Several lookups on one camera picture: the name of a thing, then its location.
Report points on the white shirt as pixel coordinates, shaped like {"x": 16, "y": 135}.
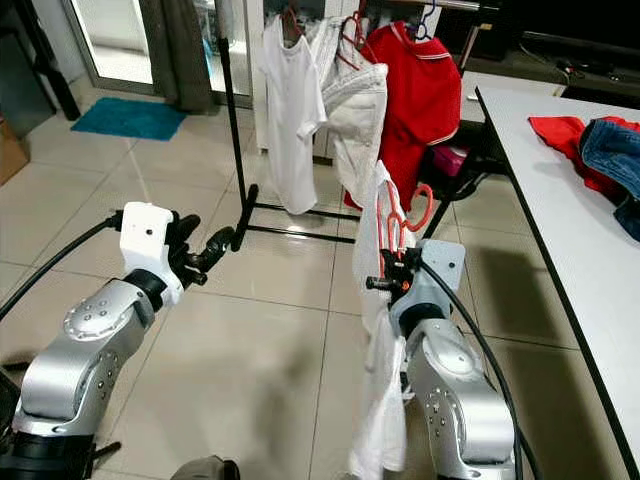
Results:
{"x": 368, "y": 250}

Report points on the red clothes hanger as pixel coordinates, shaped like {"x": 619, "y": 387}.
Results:
{"x": 355, "y": 40}
{"x": 429, "y": 203}
{"x": 292, "y": 25}

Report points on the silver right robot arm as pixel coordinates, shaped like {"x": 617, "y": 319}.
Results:
{"x": 455, "y": 400}

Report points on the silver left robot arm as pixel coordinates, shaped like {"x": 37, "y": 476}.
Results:
{"x": 100, "y": 340}

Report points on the dark clothes hanger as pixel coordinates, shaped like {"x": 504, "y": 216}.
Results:
{"x": 426, "y": 22}

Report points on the black clothes rack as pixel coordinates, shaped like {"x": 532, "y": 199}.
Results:
{"x": 232, "y": 120}

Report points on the pink box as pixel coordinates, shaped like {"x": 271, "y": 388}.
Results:
{"x": 450, "y": 160}

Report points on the teal floor mat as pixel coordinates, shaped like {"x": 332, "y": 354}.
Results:
{"x": 130, "y": 118}

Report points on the white t-shirt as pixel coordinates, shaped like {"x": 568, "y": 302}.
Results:
{"x": 295, "y": 110}

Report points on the cream white garment with seams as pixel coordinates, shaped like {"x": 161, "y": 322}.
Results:
{"x": 360, "y": 125}

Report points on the red polo shirt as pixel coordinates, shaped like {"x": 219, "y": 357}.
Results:
{"x": 420, "y": 100}

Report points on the grey curtain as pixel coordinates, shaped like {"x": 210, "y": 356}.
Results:
{"x": 175, "y": 50}

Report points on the red cloth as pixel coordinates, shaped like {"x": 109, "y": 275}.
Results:
{"x": 560, "y": 135}

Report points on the black slanted pole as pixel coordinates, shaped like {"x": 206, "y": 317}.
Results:
{"x": 50, "y": 65}

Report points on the blue jeans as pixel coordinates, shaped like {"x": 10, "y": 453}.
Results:
{"x": 615, "y": 160}

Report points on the black low cabinet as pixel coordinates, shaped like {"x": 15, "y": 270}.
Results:
{"x": 570, "y": 40}

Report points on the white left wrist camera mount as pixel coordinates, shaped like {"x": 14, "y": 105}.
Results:
{"x": 145, "y": 235}

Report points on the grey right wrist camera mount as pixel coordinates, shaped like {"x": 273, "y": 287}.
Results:
{"x": 445, "y": 265}

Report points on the glass door with white frame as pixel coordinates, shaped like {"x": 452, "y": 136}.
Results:
{"x": 115, "y": 40}

